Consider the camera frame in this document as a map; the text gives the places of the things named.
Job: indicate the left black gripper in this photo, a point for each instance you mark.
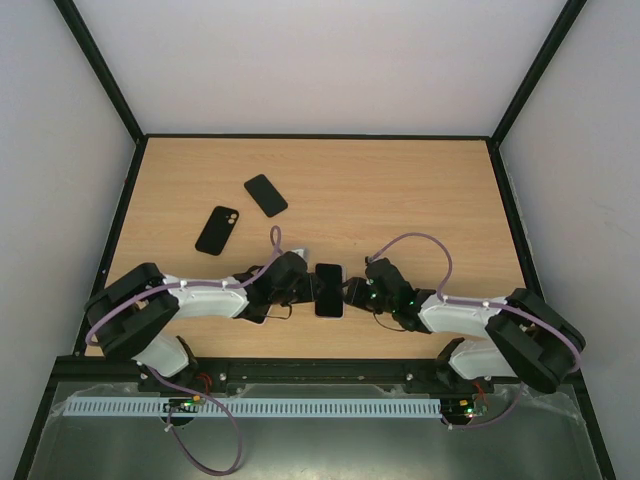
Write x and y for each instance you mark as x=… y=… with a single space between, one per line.
x=309 y=290

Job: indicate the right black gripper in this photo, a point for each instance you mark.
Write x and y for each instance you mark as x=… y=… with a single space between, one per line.
x=356 y=292

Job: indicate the black smartphone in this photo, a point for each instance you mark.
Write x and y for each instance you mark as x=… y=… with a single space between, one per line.
x=257 y=317

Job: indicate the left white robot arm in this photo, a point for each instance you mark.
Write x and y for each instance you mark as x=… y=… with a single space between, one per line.
x=128 y=318

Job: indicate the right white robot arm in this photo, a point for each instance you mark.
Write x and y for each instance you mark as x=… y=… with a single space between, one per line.
x=518 y=336

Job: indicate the black phone face down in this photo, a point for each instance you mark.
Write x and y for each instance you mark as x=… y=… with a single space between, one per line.
x=265 y=195

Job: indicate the black phone case with cutout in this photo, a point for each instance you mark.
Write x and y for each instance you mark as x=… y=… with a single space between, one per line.
x=217 y=231

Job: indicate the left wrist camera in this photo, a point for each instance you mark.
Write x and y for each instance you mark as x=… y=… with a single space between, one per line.
x=302 y=253

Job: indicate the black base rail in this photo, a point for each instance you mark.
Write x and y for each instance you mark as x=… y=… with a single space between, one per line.
x=226 y=375

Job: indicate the white slotted cable duct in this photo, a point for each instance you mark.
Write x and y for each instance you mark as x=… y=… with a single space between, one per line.
x=253 y=408

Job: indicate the black metal frame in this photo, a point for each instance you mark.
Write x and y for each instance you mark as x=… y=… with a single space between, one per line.
x=562 y=26

